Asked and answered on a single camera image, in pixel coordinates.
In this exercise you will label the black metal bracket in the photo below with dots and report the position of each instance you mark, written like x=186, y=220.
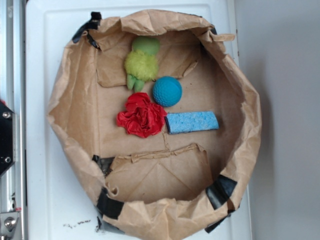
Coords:
x=7, y=136

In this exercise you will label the crumpled red paper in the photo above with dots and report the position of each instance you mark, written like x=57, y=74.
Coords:
x=142, y=117

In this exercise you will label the blue sponge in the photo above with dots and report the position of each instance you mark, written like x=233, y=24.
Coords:
x=186, y=122

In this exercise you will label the blue dimpled ball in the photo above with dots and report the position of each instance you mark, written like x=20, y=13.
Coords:
x=167, y=91

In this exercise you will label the silver metal corner bracket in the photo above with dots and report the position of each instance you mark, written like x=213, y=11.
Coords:
x=10, y=226

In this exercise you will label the green fuzzy plush toy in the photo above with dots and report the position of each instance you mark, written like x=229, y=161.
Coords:
x=141, y=64

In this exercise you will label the aluminium frame rail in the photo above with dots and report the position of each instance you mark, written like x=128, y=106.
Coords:
x=13, y=197

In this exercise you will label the white plastic tray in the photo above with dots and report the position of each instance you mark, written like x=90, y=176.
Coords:
x=57, y=206

